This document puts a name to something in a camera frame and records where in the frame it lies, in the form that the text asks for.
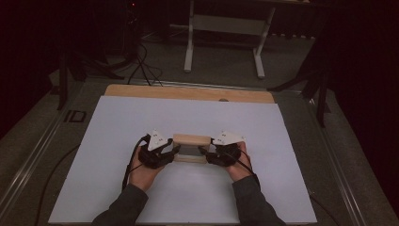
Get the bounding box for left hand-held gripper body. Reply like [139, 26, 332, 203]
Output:
[137, 128, 177, 170]

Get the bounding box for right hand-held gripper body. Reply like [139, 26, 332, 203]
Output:
[205, 130, 247, 168]

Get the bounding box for wooden block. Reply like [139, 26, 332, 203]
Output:
[171, 133, 212, 165]

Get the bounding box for person's right hand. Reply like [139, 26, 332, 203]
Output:
[225, 141, 252, 183]

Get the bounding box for person's left hand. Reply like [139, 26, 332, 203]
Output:
[128, 150, 165, 193]

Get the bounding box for white table cover sheet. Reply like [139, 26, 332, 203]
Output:
[47, 95, 318, 225]

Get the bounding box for black metal stand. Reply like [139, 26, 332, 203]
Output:
[50, 0, 139, 111]
[266, 46, 333, 128]

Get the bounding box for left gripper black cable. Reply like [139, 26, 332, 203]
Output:
[120, 134, 152, 191]

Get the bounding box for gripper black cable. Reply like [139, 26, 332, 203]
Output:
[120, 134, 152, 191]
[219, 147, 262, 190]

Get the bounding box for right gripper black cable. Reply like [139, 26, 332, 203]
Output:
[219, 147, 262, 190]

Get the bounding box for black floor cables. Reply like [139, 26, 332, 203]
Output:
[126, 41, 164, 88]

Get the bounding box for black rectangular floor bracket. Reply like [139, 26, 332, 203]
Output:
[63, 109, 88, 123]

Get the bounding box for thin black floor cable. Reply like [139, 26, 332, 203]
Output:
[33, 143, 81, 226]

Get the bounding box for metal floor rail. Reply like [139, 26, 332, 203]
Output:
[305, 100, 368, 226]
[0, 106, 69, 215]

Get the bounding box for white metal desk frame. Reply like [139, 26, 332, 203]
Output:
[184, 0, 277, 79]

